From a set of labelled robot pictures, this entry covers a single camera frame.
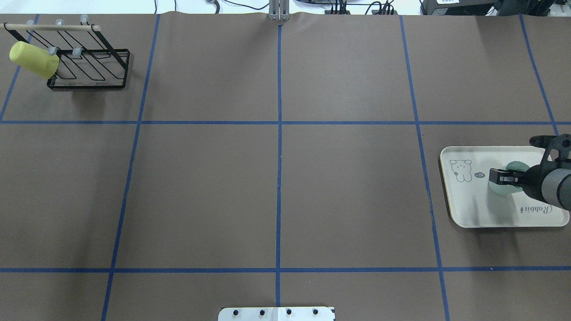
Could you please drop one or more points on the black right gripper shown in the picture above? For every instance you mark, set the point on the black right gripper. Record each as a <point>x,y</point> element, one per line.
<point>532,177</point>

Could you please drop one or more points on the light green cup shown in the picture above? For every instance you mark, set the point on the light green cup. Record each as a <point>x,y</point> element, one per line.
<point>507,189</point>

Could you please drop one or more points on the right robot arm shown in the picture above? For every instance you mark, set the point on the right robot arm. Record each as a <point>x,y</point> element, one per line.
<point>562,189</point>

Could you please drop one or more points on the cream rabbit tray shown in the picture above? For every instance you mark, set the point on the cream rabbit tray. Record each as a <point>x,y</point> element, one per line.
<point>472,204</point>

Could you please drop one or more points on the yellow cup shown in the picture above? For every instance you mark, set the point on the yellow cup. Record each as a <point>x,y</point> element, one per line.
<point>34,59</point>

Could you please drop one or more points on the black box with label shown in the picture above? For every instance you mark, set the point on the black box with label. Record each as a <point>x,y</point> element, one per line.
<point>456,7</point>

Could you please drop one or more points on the power strip with plugs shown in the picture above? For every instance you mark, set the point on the power strip with plugs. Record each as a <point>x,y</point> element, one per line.
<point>375,8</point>

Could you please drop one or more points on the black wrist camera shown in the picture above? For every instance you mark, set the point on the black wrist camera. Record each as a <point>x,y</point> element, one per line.
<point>561,144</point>

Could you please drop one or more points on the aluminium frame post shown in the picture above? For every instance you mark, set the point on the aluminium frame post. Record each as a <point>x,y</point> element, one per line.
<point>279,10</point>

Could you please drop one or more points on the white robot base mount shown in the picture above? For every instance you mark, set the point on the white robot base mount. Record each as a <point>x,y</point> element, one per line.
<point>296,313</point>

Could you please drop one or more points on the black wire cup rack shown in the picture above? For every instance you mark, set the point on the black wire cup rack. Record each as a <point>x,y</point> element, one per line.
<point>87,59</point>

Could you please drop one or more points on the wooden rack handle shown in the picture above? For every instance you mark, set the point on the wooden rack handle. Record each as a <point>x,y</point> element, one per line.
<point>21,27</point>

